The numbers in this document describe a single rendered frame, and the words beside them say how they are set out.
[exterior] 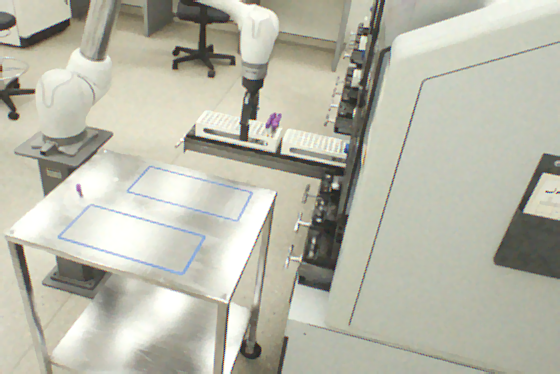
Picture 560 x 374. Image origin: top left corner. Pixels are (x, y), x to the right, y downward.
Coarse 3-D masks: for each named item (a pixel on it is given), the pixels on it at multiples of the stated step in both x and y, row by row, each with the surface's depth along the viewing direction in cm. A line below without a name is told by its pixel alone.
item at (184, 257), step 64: (64, 192) 132; (128, 192) 135; (192, 192) 138; (256, 192) 141; (64, 256) 113; (128, 256) 114; (192, 256) 116; (128, 320) 160; (192, 320) 163; (256, 320) 171
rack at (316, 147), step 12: (288, 132) 166; (300, 132) 167; (288, 144) 160; (300, 144) 159; (312, 144) 160; (324, 144) 161; (336, 144) 162; (300, 156) 161; (312, 156) 164; (324, 156) 165; (336, 156) 157
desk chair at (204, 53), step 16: (192, 0) 379; (176, 16) 407; (192, 16) 386; (208, 16) 388; (224, 16) 391; (176, 48) 437; (192, 48) 432; (208, 48) 438; (176, 64) 411; (208, 64) 408
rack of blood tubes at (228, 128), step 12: (204, 120) 166; (216, 120) 167; (228, 120) 168; (240, 120) 168; (252, 120) 169; (204, 132) 170; (216, 132) 170; (228, 132) 163; (252, 132) 163; (264, 132) 164; (240, 144) 164; (252, 144) 163; (276, 144) 161
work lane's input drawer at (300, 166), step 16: (192, 128) 170; (176, 144) 171; (192, 144) 167; (208, 144) 165; (224, 144) 165; (240, 160) 165; (256, 160) 164; (272, 160) 162; (288, 160) 161; (304, 160) 160; (320, 176) 161
